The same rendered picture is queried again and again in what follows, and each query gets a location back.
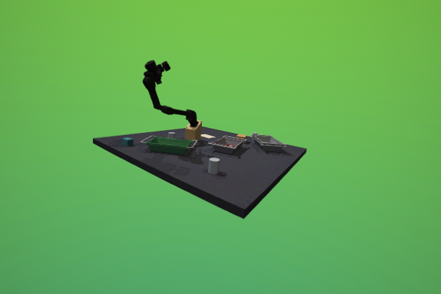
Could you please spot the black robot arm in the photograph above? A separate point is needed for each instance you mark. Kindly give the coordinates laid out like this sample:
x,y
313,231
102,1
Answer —
x,y
149,83

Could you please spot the small teal block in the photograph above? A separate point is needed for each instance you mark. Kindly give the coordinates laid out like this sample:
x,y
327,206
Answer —
x,y
127,141

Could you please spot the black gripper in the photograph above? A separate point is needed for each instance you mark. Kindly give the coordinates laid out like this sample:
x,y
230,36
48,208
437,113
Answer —
x,y
161,68

